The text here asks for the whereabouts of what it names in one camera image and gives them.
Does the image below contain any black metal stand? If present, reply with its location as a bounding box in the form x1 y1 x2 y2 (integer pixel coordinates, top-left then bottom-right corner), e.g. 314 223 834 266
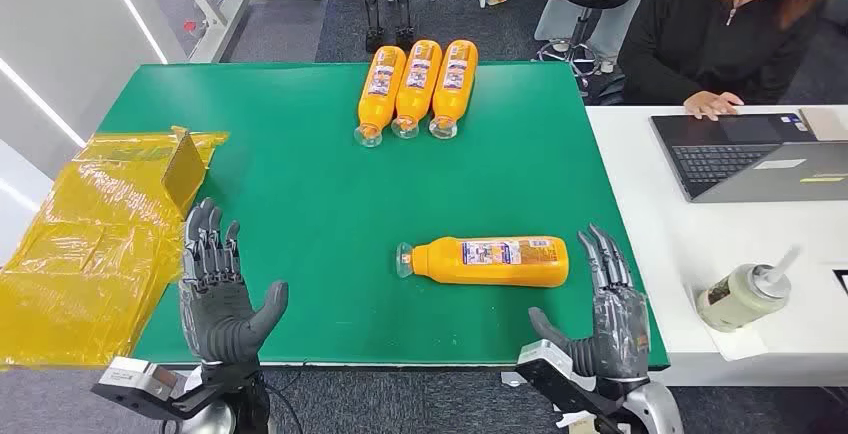
345 0 386 53
389 0 417 50

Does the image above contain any beige notebook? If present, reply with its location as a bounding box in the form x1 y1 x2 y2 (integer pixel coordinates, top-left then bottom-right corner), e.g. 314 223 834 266
798 106 848 142

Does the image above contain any green table mat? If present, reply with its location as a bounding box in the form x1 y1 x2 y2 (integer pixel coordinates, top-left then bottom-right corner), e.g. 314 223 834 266
97 61 670 371

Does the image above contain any brown cardboard flap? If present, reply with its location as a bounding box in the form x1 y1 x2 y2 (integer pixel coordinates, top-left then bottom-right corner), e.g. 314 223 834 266
162 131 208 219

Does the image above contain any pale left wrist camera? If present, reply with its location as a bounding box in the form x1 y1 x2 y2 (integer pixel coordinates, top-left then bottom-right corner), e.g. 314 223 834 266
91 356 200 419

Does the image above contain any white metal frame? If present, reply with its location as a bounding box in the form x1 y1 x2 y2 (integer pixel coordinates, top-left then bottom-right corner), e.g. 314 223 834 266
165 0 369 65

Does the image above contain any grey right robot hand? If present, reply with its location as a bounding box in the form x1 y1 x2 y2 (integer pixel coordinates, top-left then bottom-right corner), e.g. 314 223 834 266
527 224 652 383

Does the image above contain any white paper tag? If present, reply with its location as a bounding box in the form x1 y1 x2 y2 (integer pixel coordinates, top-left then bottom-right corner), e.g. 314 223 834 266
555 409 598 430

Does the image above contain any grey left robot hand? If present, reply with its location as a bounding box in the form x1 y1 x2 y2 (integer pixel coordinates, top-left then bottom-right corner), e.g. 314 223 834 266
178 197 290 367

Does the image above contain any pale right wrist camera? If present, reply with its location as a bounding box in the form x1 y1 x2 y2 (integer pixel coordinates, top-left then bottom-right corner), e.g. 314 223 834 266
515 340 631 434

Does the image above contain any dark grey laptop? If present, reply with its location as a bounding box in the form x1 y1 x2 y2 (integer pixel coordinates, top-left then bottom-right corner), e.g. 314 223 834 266
649 111 848 204

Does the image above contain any white paper napkin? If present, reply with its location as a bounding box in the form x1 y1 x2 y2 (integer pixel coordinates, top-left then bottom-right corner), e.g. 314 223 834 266
688 285 770 363

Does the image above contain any yellow plastic wrapped box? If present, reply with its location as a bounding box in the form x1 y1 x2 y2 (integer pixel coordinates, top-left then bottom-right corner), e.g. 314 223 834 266
0 126 230 371

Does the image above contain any orange juice bottle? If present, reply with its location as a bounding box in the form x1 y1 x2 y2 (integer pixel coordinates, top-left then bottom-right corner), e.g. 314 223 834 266
396 235 570 289
353 45 407 149
390 39 443 141
428 39 479 141

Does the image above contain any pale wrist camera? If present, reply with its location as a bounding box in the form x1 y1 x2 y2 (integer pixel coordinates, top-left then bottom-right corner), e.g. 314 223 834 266
91 356 200 419
515 340 631 434

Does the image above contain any black cable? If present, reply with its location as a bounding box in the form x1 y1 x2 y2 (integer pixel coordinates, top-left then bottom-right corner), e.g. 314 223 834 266
264 364 307 434

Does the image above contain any person's hand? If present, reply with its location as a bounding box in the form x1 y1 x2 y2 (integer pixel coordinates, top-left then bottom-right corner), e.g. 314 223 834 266
682 91 745 122

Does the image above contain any drink cup with straw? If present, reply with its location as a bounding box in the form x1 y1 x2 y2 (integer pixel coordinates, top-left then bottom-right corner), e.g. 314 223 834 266
695 245 802 334

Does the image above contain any person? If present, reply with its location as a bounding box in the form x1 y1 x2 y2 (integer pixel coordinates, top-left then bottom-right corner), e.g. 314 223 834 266
617 0 848 121

